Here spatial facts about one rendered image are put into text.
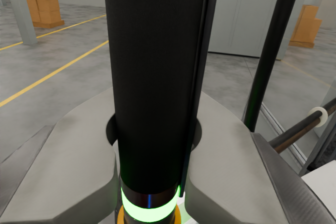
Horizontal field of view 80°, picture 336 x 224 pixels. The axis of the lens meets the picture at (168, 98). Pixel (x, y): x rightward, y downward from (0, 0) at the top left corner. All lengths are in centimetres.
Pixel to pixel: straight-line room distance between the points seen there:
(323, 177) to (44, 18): 836
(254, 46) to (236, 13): 98
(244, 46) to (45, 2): 644
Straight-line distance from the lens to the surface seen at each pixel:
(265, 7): 574
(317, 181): 64
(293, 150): 125
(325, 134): 84
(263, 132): 151
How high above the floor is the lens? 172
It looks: 31 degrees down
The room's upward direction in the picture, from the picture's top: 4 degrees clockwise
